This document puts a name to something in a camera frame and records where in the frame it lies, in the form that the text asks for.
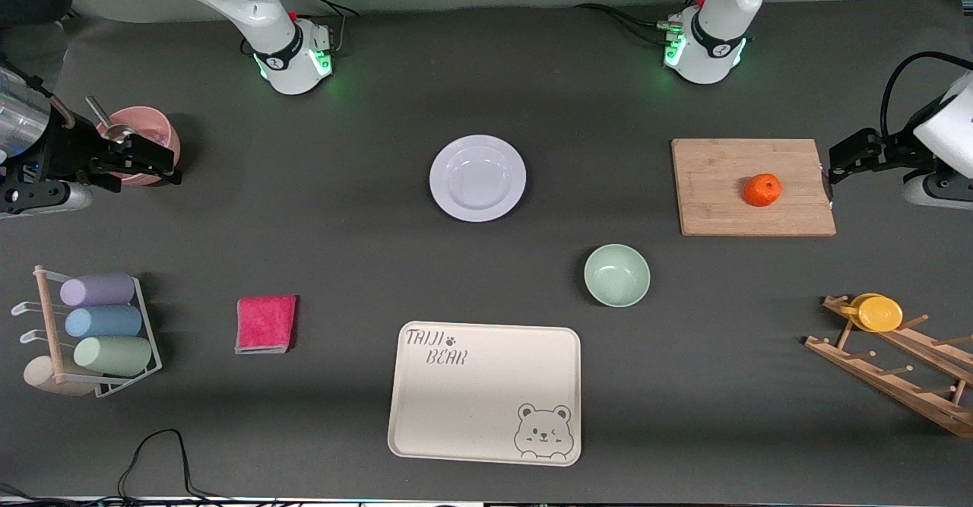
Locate orange fruit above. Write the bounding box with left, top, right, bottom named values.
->
left=743, top=173, right=783, bottom=208

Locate pale lavender round plate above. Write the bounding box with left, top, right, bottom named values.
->
left=429, top=135, right=527, bottom=223

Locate cream tray with bear print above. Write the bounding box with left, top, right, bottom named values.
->
left=388, top=321, right=582, bottom=467

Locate pink bowl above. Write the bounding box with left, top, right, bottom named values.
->
left=96, top=106, right=182, bottom=187

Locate metal scoop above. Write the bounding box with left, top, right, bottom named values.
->
left=85, top=96, right=138, bottom=144

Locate purple cup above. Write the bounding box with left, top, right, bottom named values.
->
left=59, top=274, right=136, bottom=308

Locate wooden cutting board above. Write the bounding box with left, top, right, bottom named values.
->
left=671, top=138, right=837, bottom=237

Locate yellow cup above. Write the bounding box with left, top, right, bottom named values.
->
left=857, top=296, right=905, bottom=333

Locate blue cup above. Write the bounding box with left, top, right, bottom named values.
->
left=65, top=306, right=144, bottom=339

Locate green cup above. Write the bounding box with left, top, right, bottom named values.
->
left=74, top=336, right=153, bottom=377

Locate pink folded cloth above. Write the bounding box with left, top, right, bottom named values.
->
left=235, top=295, right=298, bottom=354

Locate wooden peg dish rack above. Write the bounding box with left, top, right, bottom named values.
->
left=804, top=294, right=973, bottom=439

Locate beige cup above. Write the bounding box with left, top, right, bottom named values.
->
left=23, top=356, right=96, bottom=398

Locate light green bowl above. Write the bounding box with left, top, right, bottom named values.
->
left=584, top=244, right=651, bottom=308

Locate white wire cup rack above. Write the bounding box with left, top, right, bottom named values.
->
left=11, top=265, right=163, bottom=399

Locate black floor cable loop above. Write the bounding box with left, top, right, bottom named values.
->
left=114, top=429, right=236, bottom=504

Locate black left arm base cable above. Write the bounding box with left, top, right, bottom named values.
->
left=574, top=0, right=712, bottom=48

